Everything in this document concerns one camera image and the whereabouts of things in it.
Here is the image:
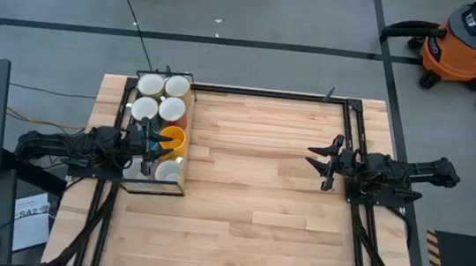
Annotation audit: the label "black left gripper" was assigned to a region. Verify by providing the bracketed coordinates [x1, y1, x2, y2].
[120, 115, 177, 180]

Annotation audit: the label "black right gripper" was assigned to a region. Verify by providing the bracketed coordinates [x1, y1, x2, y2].
[301, 129, 370, 196]

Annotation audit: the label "orange-yellow mug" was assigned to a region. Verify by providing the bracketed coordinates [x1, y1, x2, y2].
[156, 123, 190, 160]

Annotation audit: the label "white mug yellow dots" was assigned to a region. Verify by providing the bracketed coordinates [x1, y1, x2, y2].
[152, 153, 186, 186]

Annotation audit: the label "red mug white handle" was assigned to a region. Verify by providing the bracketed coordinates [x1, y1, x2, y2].
[156, 95, 191, 131]

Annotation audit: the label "teal mug white handle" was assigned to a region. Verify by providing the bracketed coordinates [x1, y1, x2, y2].
[130, 93, 164, 126]

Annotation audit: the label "mustard yellow mug white handle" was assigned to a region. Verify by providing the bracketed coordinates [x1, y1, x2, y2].
[162, 73, 195, 105]

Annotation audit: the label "pale cream mug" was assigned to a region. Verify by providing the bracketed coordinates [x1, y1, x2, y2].
[135, 71, 167, 100]

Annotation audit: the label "white printed paper sheet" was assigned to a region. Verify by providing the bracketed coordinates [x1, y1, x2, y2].
[10, 188, 56, 256]

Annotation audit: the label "orange shop vacuum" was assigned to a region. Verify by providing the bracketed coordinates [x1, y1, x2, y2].
[373, 0, 476, 110]

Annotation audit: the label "wooden shelf black wire frame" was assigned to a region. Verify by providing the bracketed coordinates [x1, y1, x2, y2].
[118, 67, 200, 200]

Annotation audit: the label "black frame bracket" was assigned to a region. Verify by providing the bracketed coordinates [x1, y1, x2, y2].
[323, 85, 338, 104]

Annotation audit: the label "black aluminium rig frame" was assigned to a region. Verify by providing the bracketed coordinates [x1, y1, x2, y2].
[40, 68, 435, 266]

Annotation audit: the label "long black floor cable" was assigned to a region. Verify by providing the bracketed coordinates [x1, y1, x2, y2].
[102, 0, 161, 73]

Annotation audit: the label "yellow floor cable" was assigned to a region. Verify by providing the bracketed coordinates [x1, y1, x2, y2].
[4, 106, 88, 132]

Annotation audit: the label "thin black floor cable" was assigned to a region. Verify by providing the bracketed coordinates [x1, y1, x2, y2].
[8, 82, 98, 100]

